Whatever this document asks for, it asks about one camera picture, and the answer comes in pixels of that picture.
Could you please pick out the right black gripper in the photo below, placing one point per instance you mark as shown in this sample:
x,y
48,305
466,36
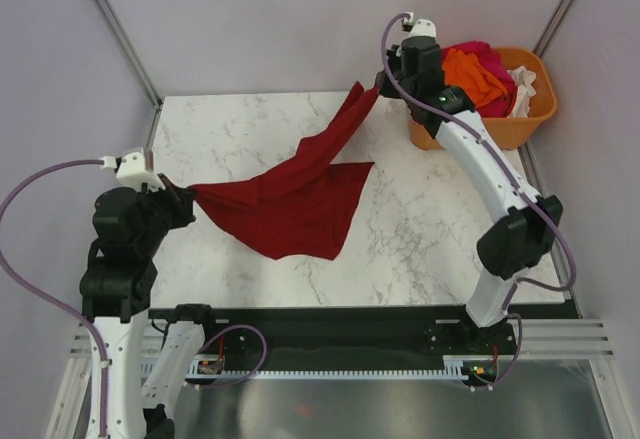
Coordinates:
x,y
386,89

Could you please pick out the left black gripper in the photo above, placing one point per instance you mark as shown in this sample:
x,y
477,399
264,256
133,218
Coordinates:
x,y
182,199

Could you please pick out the dark red t shirt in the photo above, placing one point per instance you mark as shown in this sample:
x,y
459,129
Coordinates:
x,y
304,205

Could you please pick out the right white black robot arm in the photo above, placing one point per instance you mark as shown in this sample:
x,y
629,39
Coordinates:
x,y
524,223

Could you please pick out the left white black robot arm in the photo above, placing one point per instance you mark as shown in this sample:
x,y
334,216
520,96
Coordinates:
x,y
116,293

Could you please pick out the orange t shirt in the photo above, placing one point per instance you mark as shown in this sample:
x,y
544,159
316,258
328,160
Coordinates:
x,y
465,71

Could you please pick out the magenta pink t shirt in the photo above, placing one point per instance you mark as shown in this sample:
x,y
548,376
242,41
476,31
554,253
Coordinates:
x,y
492,61

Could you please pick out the orange plastic basket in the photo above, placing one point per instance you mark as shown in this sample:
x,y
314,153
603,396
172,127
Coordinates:
x,y
508,133

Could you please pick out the white t shirt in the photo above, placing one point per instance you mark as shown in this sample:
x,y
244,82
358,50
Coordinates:
x,y
522,79

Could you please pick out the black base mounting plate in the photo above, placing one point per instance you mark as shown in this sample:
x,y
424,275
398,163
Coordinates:
x,y
377,337

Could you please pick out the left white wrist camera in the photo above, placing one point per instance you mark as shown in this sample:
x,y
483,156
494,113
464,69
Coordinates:
x,y
134,170

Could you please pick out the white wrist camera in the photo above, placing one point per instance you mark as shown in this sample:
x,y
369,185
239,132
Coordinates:
x,y
134,170
419,31

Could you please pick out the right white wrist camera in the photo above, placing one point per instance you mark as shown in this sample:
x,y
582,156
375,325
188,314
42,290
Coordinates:
x,y
419,31

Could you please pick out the right aluminium frame post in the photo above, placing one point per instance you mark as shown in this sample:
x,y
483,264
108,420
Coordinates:
x,y
553,25

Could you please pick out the aluminium frame post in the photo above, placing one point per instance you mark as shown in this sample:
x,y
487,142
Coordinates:
x,y
553,25
127,50

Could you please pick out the left aluminium frame post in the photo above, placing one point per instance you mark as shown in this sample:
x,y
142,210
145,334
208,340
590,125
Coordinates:
x,y
127,50

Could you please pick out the white slotted cable duct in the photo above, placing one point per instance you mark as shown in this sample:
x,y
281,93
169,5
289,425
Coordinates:
x,y
451,369

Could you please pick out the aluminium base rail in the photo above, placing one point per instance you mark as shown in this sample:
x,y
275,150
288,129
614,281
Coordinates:
x,y
412,240

